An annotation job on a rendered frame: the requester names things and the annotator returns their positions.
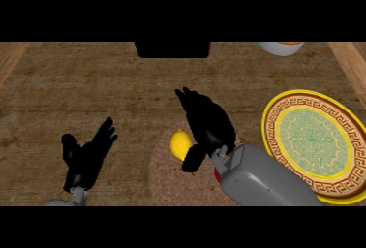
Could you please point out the white cup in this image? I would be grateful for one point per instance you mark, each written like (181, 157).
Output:
(281, 49)

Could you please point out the yellow lemon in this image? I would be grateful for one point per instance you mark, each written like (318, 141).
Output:
(181, 144)

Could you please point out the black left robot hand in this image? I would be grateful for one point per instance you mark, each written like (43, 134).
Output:
(86, 161)

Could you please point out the black box appliance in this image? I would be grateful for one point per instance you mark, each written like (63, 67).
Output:
(173, 50)

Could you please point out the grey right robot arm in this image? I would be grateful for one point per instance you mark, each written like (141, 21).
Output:
(262, 177)

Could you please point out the yellow patterned plate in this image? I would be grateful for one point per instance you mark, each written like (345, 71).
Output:
(312, 145)

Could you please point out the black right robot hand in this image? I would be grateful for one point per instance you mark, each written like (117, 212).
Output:
(210, 129)

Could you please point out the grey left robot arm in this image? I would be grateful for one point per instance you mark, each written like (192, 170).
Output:
(71, 197)

